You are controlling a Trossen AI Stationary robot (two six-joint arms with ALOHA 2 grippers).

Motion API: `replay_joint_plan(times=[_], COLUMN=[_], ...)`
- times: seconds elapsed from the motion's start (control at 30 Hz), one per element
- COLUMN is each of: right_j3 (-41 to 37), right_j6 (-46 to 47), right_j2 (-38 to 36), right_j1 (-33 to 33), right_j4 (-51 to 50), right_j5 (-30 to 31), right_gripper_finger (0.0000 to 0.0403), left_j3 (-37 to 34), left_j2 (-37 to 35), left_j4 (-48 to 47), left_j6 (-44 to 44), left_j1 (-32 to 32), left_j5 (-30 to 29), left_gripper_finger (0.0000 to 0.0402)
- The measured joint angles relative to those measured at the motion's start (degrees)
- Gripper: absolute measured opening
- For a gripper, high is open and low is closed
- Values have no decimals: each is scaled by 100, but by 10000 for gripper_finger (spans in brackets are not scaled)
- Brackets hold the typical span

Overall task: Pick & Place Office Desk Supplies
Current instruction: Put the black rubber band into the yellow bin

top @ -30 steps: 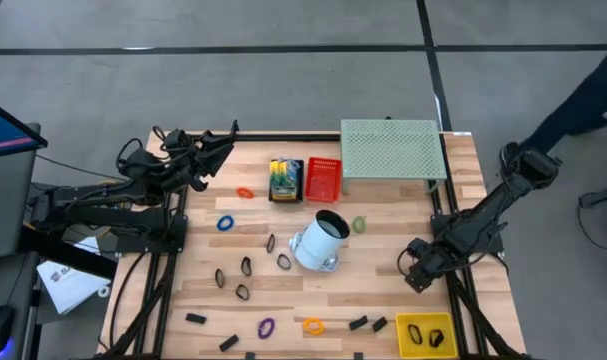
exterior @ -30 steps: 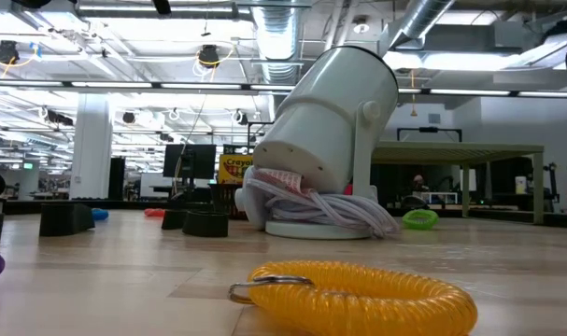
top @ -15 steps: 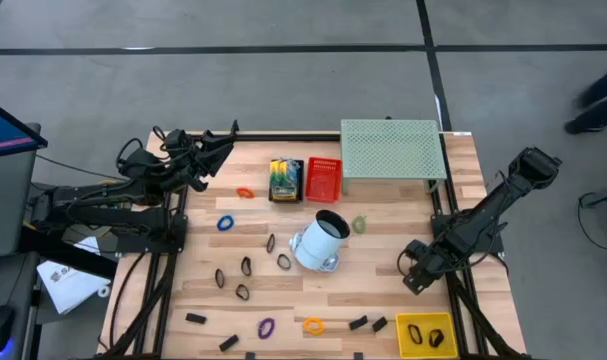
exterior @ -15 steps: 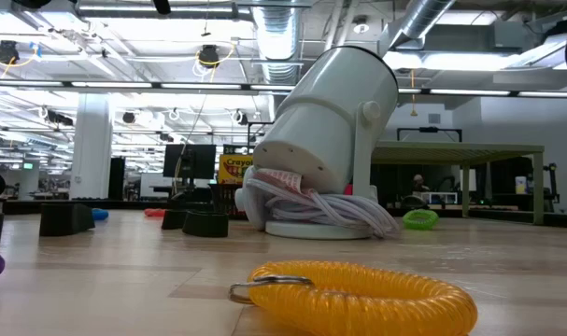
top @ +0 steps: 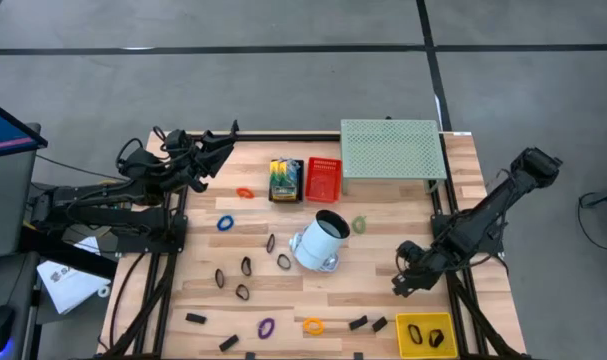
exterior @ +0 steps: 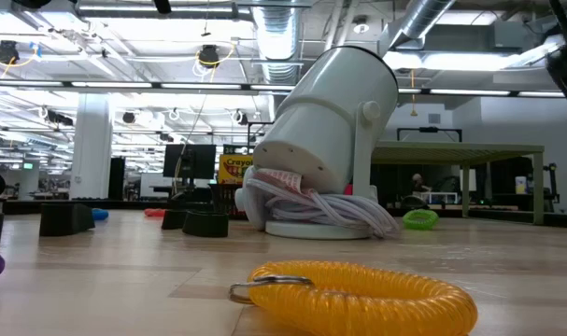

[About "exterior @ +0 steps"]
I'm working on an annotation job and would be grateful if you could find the green coil wristband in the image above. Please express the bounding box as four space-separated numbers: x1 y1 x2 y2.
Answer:
402 208 440 231

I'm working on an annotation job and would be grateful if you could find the black background rig frame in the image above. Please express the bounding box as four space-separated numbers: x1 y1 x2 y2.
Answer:
396 126 463 144

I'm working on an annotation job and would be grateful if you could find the white building pillar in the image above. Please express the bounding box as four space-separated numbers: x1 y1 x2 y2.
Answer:
69 92 114 201

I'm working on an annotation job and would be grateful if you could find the yellow coil wristband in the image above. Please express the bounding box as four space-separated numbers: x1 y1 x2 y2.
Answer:
226 259 479 336

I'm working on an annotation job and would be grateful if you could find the black hanging ceiling camera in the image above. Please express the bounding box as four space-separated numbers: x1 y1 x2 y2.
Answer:
197 44 221 69
0 40 21 65

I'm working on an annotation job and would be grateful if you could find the yellow crayon box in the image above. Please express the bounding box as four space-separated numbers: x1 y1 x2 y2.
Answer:
216 144 255 186

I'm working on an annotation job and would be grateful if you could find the silver smooth ventilation duct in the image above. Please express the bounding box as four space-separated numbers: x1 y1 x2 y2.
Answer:
388 0 457 50

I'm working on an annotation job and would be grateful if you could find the white cylindrical cup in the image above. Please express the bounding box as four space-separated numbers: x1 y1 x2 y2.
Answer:
252 45 400 240

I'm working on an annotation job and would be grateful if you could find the person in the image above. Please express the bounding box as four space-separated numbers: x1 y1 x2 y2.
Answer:
409 173 429 193

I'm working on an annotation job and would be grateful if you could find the black aluminium table frame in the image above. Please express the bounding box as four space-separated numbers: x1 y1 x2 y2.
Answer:
2 198 567 230

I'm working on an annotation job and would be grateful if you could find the silver ribbed ventilation duct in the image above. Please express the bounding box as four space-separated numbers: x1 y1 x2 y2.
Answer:
252 0 303 85

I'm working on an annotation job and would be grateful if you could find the white lamp power cord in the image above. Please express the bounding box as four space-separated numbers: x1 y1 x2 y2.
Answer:
234 165 401 239

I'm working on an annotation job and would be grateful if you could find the black background monitor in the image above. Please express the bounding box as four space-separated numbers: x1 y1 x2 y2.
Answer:
163 143 218 181

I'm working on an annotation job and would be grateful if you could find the tall black cabinet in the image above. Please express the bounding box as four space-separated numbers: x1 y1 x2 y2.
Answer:
107 157 126 201

